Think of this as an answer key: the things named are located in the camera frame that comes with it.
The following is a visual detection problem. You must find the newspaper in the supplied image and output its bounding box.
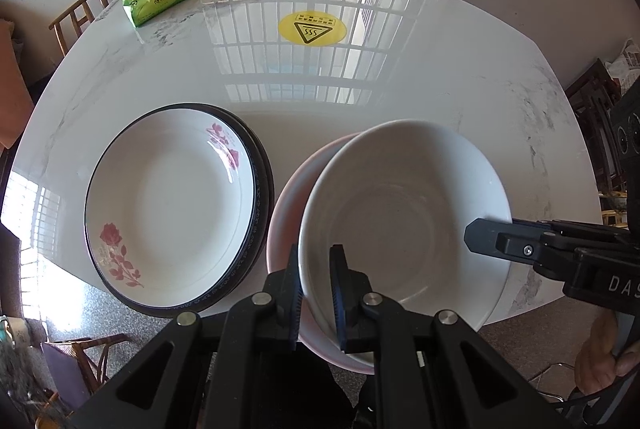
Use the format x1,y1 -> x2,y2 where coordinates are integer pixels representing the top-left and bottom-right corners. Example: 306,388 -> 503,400
605,38 -> 640,82

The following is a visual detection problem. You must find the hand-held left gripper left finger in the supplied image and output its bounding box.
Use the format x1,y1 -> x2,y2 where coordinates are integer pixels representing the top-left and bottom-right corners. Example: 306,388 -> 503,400
67,243 -> 306,429

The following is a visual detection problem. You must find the light wooden chair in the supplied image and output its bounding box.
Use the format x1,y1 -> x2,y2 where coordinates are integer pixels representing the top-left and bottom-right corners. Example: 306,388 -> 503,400
48,0 -> 110,57

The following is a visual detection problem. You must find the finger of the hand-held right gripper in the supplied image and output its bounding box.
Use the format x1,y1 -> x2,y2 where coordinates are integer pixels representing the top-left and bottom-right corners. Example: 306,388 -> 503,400
464,218 -> 640,311
514,218 -> 640,251

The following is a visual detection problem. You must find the rattan chair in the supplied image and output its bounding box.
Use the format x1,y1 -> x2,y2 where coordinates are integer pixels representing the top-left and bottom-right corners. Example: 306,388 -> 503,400
30,334 -> 133,429

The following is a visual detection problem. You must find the plain white bowl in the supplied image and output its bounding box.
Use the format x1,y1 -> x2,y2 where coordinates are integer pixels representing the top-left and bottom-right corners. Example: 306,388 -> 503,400
298,119 -> 513,340

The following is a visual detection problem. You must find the pink bowl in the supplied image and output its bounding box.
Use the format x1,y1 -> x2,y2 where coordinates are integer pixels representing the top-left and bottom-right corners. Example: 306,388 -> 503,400
266,132 -> 381,376

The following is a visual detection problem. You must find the round yellow warning sticker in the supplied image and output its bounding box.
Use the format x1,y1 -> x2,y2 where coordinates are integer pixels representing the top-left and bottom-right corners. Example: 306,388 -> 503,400
278,12 -> 348,46

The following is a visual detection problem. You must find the white plate with pink flowers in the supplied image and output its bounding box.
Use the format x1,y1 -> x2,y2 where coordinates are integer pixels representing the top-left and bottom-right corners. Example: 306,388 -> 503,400
84,105 -> 261,305

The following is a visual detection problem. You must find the person's right hand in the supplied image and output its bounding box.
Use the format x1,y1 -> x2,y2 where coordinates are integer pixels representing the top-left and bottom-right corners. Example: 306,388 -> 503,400
574,311 -> 632,398

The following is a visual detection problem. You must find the orange cloth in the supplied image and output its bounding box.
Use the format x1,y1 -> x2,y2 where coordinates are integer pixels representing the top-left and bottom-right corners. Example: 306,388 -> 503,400
0,16 -> 36,150

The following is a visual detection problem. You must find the black cable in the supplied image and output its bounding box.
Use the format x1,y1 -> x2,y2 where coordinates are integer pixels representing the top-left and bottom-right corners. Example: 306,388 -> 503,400
535,384 -> 616,407

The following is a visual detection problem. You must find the blue floral plate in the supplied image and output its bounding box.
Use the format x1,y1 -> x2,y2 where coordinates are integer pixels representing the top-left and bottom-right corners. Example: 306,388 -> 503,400
84,103 -> 276,317

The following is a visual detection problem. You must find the dark carved wooden chair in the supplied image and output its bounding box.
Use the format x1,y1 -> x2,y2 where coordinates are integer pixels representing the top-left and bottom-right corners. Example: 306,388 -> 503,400
565,58 -> 626,210

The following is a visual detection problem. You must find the grey fluffy object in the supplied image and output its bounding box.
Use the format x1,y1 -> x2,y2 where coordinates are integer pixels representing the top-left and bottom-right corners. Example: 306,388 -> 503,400
0,324 -> 56,429

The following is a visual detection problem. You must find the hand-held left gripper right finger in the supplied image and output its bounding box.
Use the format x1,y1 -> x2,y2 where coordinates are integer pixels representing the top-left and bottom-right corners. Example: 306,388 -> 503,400
329,245 -> 571,429

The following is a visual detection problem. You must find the dark seat cushion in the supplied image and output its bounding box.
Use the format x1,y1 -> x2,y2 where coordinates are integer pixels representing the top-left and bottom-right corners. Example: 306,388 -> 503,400
40,341 -> 96,412

